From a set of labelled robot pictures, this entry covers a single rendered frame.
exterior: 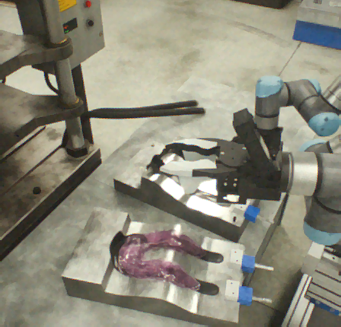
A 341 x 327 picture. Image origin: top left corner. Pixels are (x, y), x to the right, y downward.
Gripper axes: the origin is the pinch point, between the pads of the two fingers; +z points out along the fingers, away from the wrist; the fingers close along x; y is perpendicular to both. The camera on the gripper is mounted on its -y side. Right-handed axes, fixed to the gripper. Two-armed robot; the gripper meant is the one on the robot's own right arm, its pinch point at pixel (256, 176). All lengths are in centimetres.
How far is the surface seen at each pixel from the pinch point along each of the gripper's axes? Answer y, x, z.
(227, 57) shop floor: -116, 248, 45
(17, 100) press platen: -90, -18, -20
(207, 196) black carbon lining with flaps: -13.4, -10.0, 6.1
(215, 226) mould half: -7.4, -16.6, 12.4
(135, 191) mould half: -38.7, -17.1, 7.3
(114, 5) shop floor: -285, 296, 15
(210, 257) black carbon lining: -3.2, -29.1, 13.3
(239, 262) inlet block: 6.2, -28.9, 11.3
